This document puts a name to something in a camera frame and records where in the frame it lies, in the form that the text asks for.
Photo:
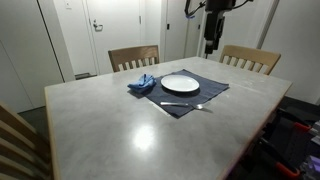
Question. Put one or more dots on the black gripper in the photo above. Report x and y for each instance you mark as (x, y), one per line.
(213, 26)

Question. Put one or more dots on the silver metal fork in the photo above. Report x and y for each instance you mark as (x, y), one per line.
(175, 104)

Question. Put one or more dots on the white round plate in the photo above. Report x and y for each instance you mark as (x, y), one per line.
(180, 83)

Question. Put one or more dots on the narrow white door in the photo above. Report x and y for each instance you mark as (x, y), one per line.
(176, 30)

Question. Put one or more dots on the dark blue cloth placemat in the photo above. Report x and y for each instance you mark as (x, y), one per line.
(210, 88)

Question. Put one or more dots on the wooden slat-back chair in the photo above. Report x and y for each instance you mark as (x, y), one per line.
(250, 55)
(20, 143)
(133, 55)

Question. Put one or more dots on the crumpled light blue cloth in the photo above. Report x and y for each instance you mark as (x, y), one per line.
(142, 83)

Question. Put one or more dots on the orange-tipped black clamp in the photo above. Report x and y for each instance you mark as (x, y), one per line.
(301, 126)
(286, 169)

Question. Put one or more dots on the small white wall switch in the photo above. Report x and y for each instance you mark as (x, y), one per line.
(68, 4)

